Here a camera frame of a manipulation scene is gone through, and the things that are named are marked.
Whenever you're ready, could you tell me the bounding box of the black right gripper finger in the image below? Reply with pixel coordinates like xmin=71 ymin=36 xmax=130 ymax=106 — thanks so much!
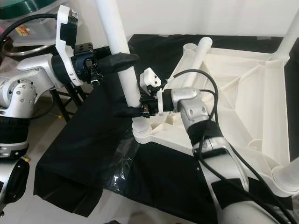
xmin=114 ymin=106 xmax=146 ymax=119

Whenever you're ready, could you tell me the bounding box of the white plastic children tabletop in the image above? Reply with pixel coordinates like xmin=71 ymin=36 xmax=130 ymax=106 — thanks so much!
xmin=133 ymin=47 xmax=299 ymax=196

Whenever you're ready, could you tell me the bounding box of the black round stool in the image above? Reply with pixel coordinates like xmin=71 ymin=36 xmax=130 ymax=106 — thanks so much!
xmin=49 ymin=86 xmax=90 ymax=125

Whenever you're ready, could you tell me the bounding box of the clear plastic tape strip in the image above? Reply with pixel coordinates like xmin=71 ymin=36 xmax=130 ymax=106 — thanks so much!
xmin=103 ymin=138 xmax=142 ymax=193

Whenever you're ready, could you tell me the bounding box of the clear plastic storage box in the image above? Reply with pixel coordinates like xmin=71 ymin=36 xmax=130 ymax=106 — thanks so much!
xmin=0 ymin=5 xmax=62 ymax=48

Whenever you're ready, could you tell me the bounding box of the green round lid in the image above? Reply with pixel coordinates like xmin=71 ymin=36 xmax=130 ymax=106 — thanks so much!
xmin=0 ymin=0 xmax=50 ymax=21

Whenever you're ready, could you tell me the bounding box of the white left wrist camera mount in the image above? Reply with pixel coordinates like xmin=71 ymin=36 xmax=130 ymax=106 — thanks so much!
xmin=55 ymin=5 xmax=80 ymax=87

